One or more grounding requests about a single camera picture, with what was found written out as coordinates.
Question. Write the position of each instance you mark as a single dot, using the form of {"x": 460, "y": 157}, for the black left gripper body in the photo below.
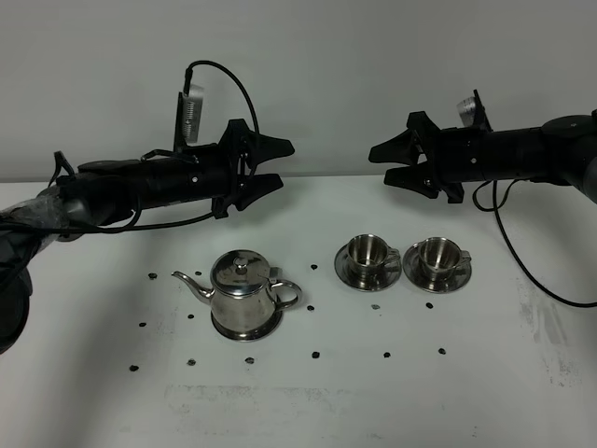
{"x": 215, "y": 172}

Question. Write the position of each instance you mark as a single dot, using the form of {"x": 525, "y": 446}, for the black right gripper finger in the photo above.
{"x": 417, "y": 178}
{"x": 402, "y": 149}

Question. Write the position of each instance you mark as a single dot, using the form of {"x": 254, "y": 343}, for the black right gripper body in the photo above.
{"x": 453, "y": 154}

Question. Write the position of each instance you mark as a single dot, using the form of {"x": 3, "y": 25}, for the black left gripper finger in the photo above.
{"x": 266, "y": 148}
{"x": 256, "y": 188}

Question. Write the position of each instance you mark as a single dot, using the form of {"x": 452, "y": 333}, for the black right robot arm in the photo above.
{"x": 561, "y": 152}

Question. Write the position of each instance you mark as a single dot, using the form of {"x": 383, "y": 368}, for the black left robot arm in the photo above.
{"x": 104, "y": 197}

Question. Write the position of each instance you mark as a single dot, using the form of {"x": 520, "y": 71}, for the right stainless steel teacup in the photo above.
{"x": 440, "y": 258}

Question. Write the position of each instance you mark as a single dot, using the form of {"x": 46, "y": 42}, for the stainless steel teacup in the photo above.
{"x": 369, "y": 254}
{"x": 440, "y": 258}

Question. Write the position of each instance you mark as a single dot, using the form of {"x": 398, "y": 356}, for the left stainless steel teacup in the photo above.
{"x": 369, "y": 254}

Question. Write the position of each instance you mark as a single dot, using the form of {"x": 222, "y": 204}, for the right stainless steel saucer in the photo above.
{"x": 414, "y": 272}

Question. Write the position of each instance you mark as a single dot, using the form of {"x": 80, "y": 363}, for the left stainless steel saucer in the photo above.
{"x": 380, "y": 280}

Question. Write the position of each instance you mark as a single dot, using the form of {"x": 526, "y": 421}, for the teapot stainless steel saucer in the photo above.
{"x": 243, "y": 327}

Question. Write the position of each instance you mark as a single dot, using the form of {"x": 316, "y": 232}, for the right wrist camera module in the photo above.
{"x": 472, "y": 113}

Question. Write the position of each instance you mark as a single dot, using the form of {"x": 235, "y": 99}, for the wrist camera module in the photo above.
{"x": 188, "y": 117}
{"x": 472, "y": 113}

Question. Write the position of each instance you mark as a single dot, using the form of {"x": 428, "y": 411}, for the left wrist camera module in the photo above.
{"x": 188, "y": 117}

